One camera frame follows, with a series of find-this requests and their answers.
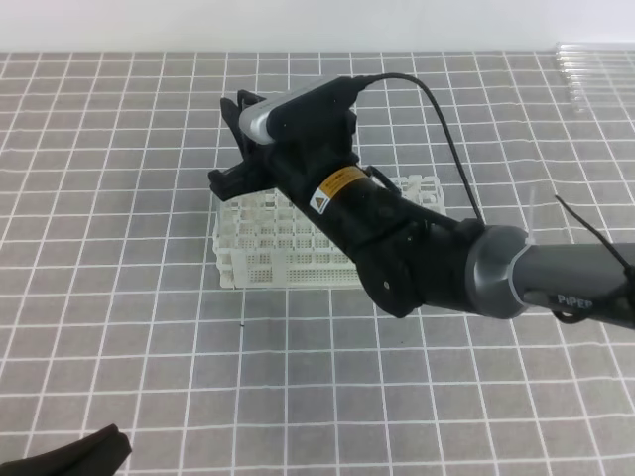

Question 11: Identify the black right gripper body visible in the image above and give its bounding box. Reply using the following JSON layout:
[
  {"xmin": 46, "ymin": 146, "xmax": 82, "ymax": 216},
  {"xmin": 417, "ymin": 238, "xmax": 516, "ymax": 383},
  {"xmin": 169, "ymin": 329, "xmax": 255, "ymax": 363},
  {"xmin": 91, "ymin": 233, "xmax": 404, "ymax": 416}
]
[{"xmin": 265, "ymin": 112, "xmax": 412, "ymax": 258}]

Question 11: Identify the grey grid tablecloth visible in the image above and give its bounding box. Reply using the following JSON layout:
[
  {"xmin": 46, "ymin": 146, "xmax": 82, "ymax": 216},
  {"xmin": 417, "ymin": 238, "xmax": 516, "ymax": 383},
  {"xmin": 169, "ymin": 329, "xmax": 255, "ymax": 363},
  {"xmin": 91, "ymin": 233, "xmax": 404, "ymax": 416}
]
[{"xmin": 1, "ymin": 52, "xmax": 634, "ymax": 475}]

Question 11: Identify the black right camera cable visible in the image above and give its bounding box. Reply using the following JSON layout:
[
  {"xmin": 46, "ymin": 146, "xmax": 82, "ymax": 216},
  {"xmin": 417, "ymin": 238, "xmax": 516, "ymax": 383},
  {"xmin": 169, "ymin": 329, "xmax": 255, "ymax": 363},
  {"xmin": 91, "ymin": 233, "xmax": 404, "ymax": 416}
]
[{"xmin": 354, "ymin": 72, "xmax": 485, "ymax": 222}]

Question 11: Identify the row of spare test tubes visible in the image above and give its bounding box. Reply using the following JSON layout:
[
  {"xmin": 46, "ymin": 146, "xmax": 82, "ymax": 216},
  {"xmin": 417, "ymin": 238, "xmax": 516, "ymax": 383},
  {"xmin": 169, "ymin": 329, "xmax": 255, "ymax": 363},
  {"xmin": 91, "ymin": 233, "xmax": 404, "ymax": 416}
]
[{"xmin": 556, "ymin": 43, "xmax": 634, "ymax": 111}]

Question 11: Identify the white plastic test tube rack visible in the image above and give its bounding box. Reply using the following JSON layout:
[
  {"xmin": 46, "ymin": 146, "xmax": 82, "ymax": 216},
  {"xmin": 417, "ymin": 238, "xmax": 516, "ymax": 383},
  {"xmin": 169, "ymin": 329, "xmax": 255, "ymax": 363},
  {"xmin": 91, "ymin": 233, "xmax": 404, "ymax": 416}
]
[{"xmin": 211, "ymin": 176, "xmax": 445, "ymax": 290}]

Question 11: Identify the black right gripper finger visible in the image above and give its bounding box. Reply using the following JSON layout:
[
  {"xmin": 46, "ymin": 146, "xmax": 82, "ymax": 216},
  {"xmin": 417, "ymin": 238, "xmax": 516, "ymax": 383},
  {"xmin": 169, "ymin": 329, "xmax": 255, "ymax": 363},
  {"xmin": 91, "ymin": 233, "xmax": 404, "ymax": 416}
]
[
  {"xmin": 207, "ymin": 161, "xmax": 276, "ymax": 202},
  {"xmin": 220, "ymin": 90, "xmax": 271, "ymax": 164}
]

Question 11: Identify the black cable tie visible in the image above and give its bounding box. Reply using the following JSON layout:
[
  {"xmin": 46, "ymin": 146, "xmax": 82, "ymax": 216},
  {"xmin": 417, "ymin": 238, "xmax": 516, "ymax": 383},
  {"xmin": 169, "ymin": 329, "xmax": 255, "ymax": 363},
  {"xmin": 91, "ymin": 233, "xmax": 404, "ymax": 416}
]
[{"xmin": 553, "ymin": 194, "xmax": 635, "ymax": 326}]

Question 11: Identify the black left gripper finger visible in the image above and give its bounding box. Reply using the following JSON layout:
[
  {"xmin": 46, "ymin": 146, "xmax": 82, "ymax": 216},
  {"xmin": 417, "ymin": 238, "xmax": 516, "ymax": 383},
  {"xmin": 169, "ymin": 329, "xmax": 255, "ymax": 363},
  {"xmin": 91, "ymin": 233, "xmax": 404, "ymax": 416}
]
[{"xmin": 1, "ymin": 424, "xmax": 132, "ymax": 476}]

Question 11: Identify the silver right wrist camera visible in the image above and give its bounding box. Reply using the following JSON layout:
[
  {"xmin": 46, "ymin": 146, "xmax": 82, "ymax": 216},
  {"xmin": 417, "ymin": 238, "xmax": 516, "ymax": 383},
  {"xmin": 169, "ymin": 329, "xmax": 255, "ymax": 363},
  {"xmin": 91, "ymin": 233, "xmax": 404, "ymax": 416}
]
[{"xmin": 267, "ymin": 76, "xmax": 361, "ymax": 144}]

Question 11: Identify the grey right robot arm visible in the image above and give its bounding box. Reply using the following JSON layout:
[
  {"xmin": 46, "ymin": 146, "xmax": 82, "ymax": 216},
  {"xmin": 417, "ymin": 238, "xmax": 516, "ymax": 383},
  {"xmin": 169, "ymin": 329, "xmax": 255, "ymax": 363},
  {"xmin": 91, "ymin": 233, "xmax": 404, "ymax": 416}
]
[{"xmin": 209, "ymin": 90, "xmax": 634, "ymax": 328}]

